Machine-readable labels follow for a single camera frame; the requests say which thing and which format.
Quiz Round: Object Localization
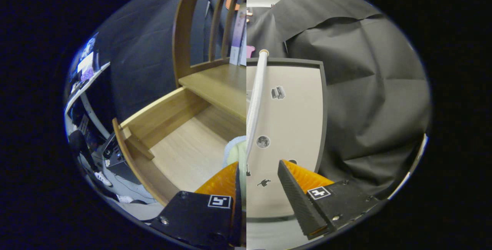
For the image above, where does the wooden countertop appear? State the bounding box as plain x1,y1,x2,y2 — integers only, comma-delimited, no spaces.
179,63,246,122

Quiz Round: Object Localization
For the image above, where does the purple spine book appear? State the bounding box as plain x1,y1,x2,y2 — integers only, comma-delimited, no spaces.
229,10,246,66

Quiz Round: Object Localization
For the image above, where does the black electronic box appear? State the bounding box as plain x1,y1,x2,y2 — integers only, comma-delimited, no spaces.
101,133,125,168

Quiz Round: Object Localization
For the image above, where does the grey panel with dark frame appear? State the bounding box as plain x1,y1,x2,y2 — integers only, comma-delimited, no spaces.
246,58,328,220

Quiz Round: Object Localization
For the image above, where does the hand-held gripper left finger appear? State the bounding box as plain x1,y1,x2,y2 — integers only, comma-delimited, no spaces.
149,161,243,249

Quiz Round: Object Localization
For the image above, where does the black backdrop cloth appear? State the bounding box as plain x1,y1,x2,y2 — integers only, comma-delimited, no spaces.
92,0,432,201

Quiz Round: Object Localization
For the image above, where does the brown wooden drawer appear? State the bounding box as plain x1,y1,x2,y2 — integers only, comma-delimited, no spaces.
112,87,246,206

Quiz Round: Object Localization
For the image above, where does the white corrugated hose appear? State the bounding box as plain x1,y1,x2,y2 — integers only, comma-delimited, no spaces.
246,49,269,162

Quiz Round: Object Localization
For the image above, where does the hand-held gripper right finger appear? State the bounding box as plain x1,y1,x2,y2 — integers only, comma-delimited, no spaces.
278,159,380,240

